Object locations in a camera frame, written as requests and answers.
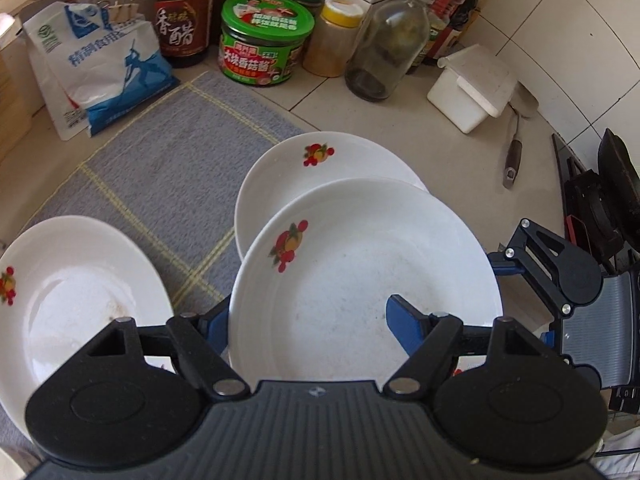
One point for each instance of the grey checked kitchen cloth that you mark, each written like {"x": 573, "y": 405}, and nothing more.
{"x": 165, "y": 160}

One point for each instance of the dark sauce bottle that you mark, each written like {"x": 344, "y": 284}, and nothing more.
{"x": 455, "y": 35}

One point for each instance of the white and blue salt bag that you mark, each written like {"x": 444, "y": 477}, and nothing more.
{"x": 100, "y": 75}

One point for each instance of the metal binder clip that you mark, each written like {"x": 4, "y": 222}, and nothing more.
{"x": 102, "y": 7}
{"x": 127, "y": 6}

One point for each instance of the yellow lidded spice jar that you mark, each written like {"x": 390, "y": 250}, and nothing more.
{"x": 332, "y": 35}

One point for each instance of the clear glass bottle red cap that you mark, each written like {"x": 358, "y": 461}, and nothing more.
{"x": 385, "y": 45}

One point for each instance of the green lidded sauce jar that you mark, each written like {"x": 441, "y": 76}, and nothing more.
{"x": 262, "y": 40}

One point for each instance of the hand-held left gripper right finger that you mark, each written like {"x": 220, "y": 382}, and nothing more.
{"x": 406, "y": 321}

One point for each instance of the dark vinegar bottle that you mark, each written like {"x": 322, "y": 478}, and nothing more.
{"x": 182, "y": 20}

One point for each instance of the white plastic seasoning box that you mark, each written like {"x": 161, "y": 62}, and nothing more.
{"x": 470, "y": 90}

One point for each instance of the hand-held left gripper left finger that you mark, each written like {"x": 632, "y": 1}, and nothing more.
{"x": 218, "y": 327}

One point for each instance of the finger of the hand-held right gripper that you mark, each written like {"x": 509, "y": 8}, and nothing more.
{"x": 540, "y": 255}

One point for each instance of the white plate with fruit print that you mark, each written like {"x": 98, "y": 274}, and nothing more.
{"x": 65, "y": 285}
{"x": 350, "y": 270}
{"x": 320, "y": 170}

